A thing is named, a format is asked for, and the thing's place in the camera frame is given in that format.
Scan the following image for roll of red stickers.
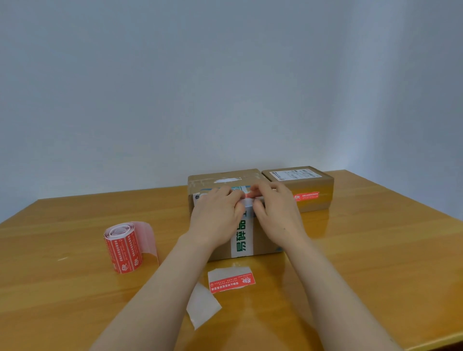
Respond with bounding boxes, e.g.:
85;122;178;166
103;221;160;275

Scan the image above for cardboard box with torn tape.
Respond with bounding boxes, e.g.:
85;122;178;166
261;166;335;214

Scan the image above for white backing paper piece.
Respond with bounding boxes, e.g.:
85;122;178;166
206;266;257;295
185;282;223;331

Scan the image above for person's left forearm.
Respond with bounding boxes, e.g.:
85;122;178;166
88;237;212;351

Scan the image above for box with green GT tape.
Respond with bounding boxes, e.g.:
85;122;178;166
195;184;284;262

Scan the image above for person's right hand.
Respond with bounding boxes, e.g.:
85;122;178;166
248;180;311;251

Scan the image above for person's left hand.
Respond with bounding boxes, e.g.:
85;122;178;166
180;186;246;251

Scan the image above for person's right forearm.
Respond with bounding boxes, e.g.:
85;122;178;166
286;238;404;351

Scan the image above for wide cardboard box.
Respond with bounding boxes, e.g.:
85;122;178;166
187;168;264;216

